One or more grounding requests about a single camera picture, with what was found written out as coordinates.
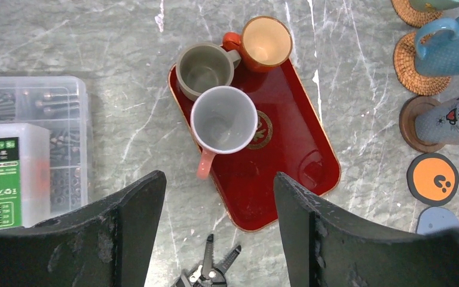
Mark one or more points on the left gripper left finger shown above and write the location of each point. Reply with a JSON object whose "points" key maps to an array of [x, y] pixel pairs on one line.
{"points": [[106, 243]]}

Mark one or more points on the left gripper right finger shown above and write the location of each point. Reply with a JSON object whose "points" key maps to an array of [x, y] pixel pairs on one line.
{"points": [[326, 245]]}

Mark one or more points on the blue rubber coaster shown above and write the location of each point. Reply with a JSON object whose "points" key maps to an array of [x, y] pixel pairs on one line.
{"points": [[435, 219]]}

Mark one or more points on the orange black rubber coaster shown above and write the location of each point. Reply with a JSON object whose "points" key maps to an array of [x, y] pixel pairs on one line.
{"points": [[432, 179]]}

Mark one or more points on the dark wood coaster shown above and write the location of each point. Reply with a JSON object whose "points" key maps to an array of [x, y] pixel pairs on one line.
{"points": [[411, 109]]}

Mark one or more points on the dark blue white mug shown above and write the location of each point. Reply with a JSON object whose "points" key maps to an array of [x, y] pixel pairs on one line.
{"points": [[440, 125]]}

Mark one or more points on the woven rattan coaster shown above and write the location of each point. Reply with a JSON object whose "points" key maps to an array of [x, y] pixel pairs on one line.
{"points": [[403, 61], [414, 17]]}

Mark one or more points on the teal green cup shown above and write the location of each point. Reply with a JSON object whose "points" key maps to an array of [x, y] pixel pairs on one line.
{"points": [[433, 5]]}

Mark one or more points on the grey olive cup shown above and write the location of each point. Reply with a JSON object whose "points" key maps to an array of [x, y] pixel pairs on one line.
{"points": [[203, 66]]}

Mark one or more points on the orange red cup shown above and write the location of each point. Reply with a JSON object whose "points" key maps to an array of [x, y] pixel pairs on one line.
{"points": [[265, 43]]}

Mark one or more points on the red tray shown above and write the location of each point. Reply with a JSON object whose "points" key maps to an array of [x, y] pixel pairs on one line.
{"points": [[290, 139]]}

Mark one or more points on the green labelled screwdriver box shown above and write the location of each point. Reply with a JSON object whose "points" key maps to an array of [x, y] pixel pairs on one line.
{"points": [[24, 175]]}

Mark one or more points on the clear plastic screw box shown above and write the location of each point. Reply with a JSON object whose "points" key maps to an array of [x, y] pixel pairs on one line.
{"points": [[61, 105]]}

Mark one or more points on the black handled pliers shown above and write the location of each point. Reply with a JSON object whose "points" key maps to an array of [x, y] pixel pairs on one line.
{"points": [[207, 273]]}

